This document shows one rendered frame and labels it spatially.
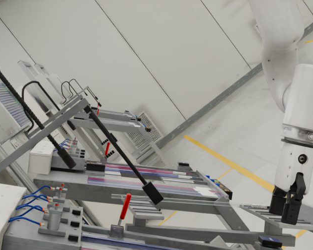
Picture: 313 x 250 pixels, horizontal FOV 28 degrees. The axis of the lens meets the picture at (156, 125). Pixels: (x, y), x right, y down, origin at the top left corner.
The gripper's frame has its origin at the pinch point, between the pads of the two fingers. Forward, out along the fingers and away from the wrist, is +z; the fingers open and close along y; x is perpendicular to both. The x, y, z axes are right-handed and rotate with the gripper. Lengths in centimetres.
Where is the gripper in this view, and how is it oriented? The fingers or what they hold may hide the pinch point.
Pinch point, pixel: (282, 214)
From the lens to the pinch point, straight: 134.3
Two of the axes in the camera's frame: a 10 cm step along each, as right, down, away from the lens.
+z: -2.1, 9.8, 0.4
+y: -0.8, -0.6, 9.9
